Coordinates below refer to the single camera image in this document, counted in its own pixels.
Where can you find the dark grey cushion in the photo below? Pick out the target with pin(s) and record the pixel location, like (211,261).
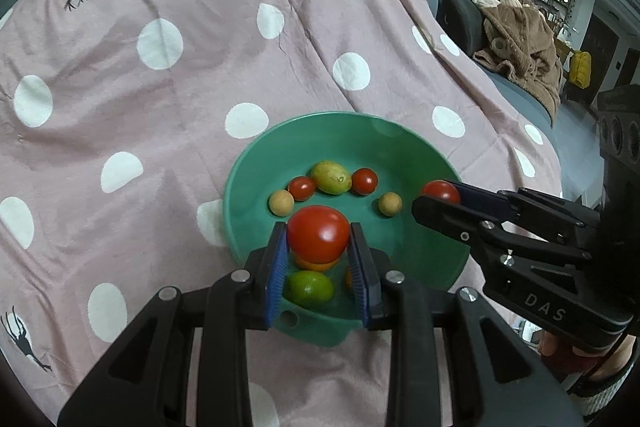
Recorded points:
(457,14)

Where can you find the green lime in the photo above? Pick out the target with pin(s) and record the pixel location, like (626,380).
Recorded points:
(308,289)

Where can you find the person's right forearm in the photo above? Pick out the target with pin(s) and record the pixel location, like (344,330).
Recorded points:
(600,399)

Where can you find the pink polka dot blanket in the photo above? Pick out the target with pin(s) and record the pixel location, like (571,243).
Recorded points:
(150,107)

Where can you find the brown fleece robe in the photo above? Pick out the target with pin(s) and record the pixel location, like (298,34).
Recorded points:
(520,42)

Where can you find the yellow-green oval fruit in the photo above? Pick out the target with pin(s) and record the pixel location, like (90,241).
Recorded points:
(331,177)

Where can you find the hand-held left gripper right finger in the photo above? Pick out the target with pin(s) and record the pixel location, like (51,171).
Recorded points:
(359,274)

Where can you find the green plastic bowl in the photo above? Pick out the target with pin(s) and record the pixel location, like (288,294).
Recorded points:
(400,247)

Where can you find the tan round longan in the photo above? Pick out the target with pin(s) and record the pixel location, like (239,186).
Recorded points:
(281,203)
(390,204)

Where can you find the yellow bag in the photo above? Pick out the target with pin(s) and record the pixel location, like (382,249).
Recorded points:
(580,69)

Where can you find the small orange fruit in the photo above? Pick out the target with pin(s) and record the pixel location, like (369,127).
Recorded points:
(315,264)

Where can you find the red cherry tomato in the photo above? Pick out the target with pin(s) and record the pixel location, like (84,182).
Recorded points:
(364,181)
(441,192)
(318,232)
(302,188)

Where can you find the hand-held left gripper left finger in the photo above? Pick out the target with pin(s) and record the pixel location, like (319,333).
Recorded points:
(277,269)

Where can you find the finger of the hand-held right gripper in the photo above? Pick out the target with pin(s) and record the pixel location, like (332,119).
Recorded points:
(480,199)
(450,219)

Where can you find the person's right hand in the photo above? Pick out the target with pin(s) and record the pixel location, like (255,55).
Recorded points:
(555,348)

